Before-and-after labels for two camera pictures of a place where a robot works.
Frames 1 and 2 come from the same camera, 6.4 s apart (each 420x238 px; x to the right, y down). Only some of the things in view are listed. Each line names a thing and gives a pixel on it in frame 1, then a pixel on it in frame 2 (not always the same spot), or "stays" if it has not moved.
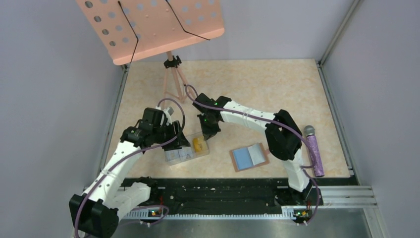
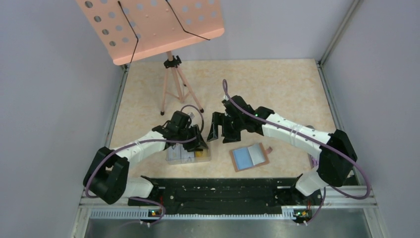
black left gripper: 182,142 -> 196,136
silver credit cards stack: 183,154 stays
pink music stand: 131,30 stays
